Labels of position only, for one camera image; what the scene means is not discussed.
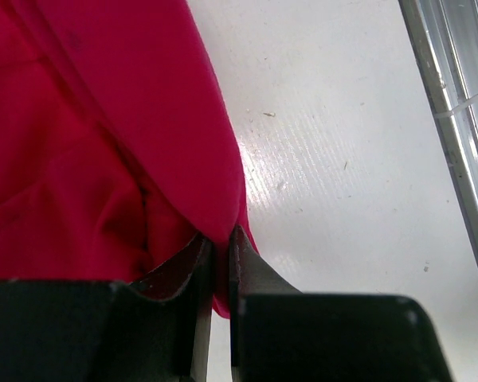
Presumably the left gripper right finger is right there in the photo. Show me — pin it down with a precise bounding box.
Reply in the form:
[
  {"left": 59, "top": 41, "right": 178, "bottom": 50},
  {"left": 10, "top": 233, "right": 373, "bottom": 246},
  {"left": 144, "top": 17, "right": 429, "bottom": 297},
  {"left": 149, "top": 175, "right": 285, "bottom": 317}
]
[{"left": 229, "top": 227, "right": 452, "bottom": 381}]

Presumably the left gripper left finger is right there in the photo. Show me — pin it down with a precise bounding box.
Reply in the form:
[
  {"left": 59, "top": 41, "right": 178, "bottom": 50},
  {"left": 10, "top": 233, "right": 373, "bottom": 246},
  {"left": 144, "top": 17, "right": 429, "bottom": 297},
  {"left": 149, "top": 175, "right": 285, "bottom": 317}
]
[{"left": 0, "top": 236, "right": 212, "bottom": 381}]

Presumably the red t shirt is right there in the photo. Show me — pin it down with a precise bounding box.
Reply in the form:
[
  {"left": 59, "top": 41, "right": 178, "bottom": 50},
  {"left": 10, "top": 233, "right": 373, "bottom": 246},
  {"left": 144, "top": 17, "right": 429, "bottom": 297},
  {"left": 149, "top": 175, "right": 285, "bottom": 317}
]
[{"left": 0, "top": 1, "right": 249, "bottom": 317}]

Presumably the white zip tie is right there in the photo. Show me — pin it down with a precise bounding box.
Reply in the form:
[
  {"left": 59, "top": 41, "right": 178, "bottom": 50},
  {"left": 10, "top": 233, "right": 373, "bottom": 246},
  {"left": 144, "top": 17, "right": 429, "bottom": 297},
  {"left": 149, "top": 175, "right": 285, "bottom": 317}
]
[{"left": 433, "top": 93, "right": 478, "bottom": 119}]

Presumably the aluminium front rail frame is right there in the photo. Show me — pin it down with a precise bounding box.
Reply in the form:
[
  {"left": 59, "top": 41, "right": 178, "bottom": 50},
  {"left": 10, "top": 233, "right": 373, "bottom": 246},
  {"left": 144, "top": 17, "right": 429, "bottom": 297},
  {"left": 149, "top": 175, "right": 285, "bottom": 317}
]
[{"left": 399, "top": 0, "right": 478, "bottom": 266}]

